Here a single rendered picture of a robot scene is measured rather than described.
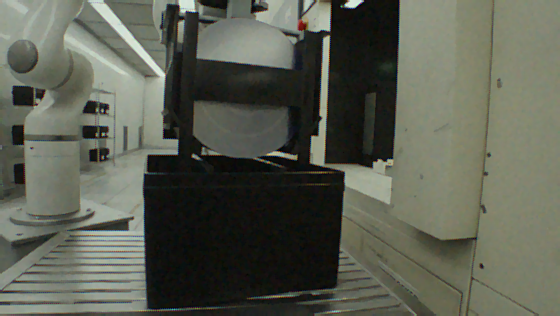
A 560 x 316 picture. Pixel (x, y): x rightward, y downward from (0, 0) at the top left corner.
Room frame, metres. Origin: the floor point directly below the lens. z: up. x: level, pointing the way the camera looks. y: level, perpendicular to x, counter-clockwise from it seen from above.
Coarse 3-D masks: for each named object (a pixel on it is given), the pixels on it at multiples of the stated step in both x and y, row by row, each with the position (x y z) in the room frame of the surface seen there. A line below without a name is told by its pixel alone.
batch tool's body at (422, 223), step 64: (320, 0) 1.04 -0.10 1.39; (384, 0) 1.02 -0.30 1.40; (448, 0) 0.37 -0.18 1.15; (384, 64) 1.29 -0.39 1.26; (448, 64) 0.37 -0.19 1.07; (320, 128) 1.04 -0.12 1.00; (384, 128) 1.14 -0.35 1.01; (448, 128) 0.36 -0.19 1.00; (384, 192) 0.68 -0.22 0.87; (448, 192) 0.36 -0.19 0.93; (384, 256) 0.57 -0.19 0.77; (448, 256) 0.41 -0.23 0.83
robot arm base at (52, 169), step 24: (24, 144) 0.72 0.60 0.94; (48, 144) 0.71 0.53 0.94; (72, 144) 0.75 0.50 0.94; (48, 168) 0.71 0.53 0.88; (72, 168) 0.75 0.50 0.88; (48, 192) 0.71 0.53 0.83; (72, 192) 0.75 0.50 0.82; (24, 216) 0.69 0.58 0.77; (48, 216) 0.70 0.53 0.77; (72, 216) 0.72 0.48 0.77
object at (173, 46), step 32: (192, 32) 0.43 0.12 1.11; (288, 32) 0.57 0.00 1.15; (320, 32) 0.50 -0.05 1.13; (192, 64) 0.43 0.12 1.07; (224, 64) 0.44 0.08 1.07; (320, 64) 0.50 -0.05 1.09; (192, 96) 0.43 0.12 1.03; (224, 96) 0.44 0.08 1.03; (256, 96) 0.46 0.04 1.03; (288, 96) 0.48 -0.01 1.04; (320, 96) 0.50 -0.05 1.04; (192, 128) 0.43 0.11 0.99; (192, 160) 0.43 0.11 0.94; (256, 160) 0.57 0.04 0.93
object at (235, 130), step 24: (216, 24) 0.46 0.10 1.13; (240, 24) 0.47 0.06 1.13; (264, 24) 0.49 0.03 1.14; (216, 48) 0.46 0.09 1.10; (240, 48) 0.47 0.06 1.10; (264, 48) 0.49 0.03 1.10; (288, 48) 0.50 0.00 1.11; (216, 120) 0.46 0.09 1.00; (240, 120) 0.48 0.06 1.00; (264, 120) 0.49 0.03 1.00; (288, 120) 0.50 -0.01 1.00; (216, 144) 0.46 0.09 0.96; (240, 144) 0.48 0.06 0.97; (264, 144) 0.49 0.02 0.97
